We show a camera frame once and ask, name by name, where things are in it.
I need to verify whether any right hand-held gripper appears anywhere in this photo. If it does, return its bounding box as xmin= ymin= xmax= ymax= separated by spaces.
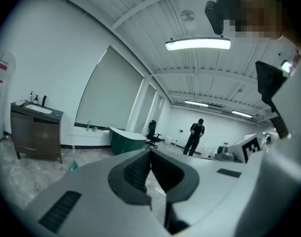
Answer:
xmin=224 ymin=133 xmax=262 ymax=164

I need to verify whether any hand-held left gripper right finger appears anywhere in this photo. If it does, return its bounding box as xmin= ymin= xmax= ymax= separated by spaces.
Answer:
xmin=150 ymin=149 xmax=249 ymax=236

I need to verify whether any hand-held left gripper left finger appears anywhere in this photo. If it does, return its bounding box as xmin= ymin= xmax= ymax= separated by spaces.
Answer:
xmin=24 ymin=149 xmax=170 ymax=237

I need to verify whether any teal dustpan with metal handle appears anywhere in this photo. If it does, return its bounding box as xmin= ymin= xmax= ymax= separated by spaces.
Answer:
xmin=66 ymin=159 xmax=79 ymax=175

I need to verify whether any grey appliance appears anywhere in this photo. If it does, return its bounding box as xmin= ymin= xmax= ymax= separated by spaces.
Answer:
xmin=214 ymin=145 xmax=237 ymax=161

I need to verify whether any ceiling strip light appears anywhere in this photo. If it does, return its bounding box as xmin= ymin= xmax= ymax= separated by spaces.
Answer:
xmin=231 ymin=110 xmax=253 ymax=119
xmin=184 ymin=100 xmax=209 ymax=108

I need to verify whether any dark green round base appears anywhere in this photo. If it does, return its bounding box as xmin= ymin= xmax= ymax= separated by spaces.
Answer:
xmin=109 ymin=126 xmax=148 ymax=156

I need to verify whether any wooden vanity cabinet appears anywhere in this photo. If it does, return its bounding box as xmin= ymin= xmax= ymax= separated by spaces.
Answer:
xmin=10 ymin=99 xmax=64 ymax=164

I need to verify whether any black office chair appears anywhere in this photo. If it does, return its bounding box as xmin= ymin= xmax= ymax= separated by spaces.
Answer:
xmin=145 ymin=119 xmax=164 ymax=149

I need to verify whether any white sink basin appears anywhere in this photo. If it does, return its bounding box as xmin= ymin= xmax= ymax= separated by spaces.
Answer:
xmin=25 ymin=104 xmax=53 ymax=115

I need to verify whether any large grey roller blind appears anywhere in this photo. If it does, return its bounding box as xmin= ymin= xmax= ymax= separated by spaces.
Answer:
xmin=75 ymin=45 xmax=144 ymax=131

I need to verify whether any narrow grey roller blind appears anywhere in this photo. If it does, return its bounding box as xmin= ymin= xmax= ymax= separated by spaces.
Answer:
xmin=133 ymin=81 xmax=158 ymax=134

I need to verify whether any wide ceiling panel light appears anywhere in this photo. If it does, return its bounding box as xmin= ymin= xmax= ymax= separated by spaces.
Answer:
xmin=164 ymin=37 xmax=231 ymax=52

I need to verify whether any person's head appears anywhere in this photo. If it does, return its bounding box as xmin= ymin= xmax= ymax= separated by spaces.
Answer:
xmin=224 ymin=0 xmax=301 ymax=49

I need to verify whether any round ceiling fan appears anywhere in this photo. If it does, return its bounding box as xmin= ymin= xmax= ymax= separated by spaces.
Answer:
xmin=180 ymin=9 xmax=196 ymax=22

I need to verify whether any black head camera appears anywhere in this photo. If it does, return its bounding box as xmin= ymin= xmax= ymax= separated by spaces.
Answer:
xmin=204 ymin=0 xmax=236 ymax=36

